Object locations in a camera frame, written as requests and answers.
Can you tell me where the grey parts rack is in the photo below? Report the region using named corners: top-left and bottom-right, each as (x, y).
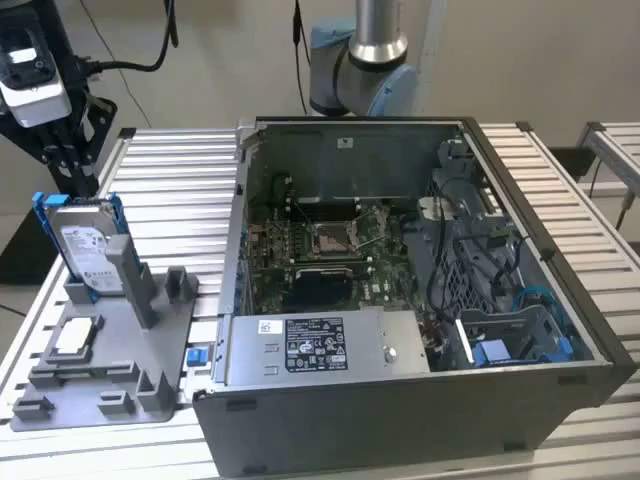
top-left (9, 234), bottom-right (202, 434)

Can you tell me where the silver CPU chip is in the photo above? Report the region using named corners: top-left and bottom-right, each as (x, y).
top-left (53, 316), bottom-right (97, 357)

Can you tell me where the black box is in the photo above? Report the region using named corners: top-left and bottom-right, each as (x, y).
top-left (546, 145), bottom-right (597, 184)

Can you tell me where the blue wire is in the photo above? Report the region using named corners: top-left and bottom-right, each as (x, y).
top-left (513, 284), bottom-right (572, 347)

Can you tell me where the thin black hanging cable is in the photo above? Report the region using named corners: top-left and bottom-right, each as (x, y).
top-left (291, 0), bottom-right (309, 116)

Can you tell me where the grey disk bay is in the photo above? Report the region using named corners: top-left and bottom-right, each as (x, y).
top-left (457, 302), bottom-right (574, 363)

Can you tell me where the metal slat side table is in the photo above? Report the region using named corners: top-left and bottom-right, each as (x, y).
top-left (578, 121), bottom-right (640, 202)

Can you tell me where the hard disk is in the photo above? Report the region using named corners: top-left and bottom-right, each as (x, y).
top-left (32, 191), bottom-right (137, 304)

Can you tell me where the green RAM stick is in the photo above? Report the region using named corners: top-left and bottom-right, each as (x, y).
top-left (48, 367), bottom-right (135, 377)

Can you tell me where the black wire bundle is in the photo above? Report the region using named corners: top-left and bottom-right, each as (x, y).
top-left (428, 178), bottom-right (532, 322)

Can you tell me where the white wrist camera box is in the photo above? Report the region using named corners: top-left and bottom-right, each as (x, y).
top-left (0, 27), bottom-right (74, 128)

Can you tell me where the CPU socket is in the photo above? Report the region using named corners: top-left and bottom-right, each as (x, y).
top-left (310, 218), bottom-right (362, 257)

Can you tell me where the silver power supply unit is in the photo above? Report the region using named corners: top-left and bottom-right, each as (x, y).
top-left (223, 306), bottom-right (432, 389)

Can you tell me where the open black PC case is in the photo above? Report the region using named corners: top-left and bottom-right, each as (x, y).
top-left (191, 115), bottom-right (639, 479)

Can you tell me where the green motherboard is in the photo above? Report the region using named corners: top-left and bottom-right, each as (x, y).
top-left (246, 198), bottom-right (432, 322)

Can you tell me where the thick black camera cable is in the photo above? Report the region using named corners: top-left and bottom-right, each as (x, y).
top-left (74, 0), bottom-right (180, 75)

